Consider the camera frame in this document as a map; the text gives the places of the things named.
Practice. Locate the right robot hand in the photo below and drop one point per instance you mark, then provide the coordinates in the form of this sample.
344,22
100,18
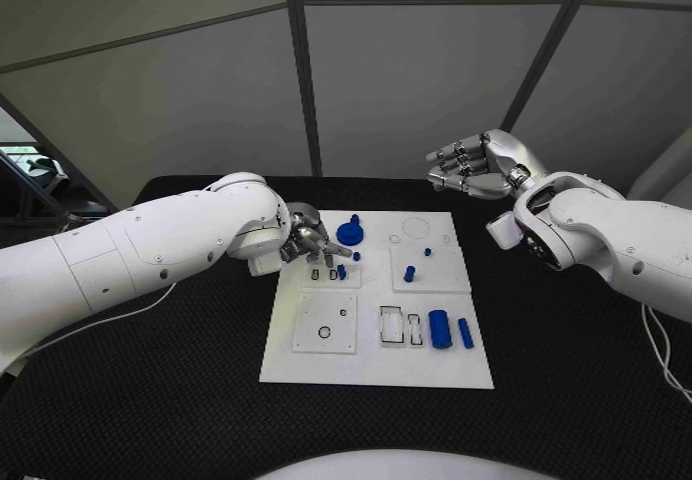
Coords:
486,165

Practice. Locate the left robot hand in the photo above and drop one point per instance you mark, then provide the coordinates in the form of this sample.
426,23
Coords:
306,232

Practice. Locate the blue plug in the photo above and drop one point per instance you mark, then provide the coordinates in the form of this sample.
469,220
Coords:
342,272

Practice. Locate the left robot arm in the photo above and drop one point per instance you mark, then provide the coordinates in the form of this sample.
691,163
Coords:
135,255

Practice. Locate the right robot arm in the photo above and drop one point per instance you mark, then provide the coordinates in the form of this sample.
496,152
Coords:
594,225

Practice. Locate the white task board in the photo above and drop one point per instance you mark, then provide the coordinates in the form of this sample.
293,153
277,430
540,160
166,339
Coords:
372,363

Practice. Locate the blue gear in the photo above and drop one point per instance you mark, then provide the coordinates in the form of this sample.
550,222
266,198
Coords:
349,235

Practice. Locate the blue short cylinder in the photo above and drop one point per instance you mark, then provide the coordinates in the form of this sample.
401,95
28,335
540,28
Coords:
410,274

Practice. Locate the blue thick long cylinder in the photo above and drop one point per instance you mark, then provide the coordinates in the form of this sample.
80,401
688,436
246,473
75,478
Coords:
440,330

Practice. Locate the blue thin long cylinder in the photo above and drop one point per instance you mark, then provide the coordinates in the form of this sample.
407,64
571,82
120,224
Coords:
466,333

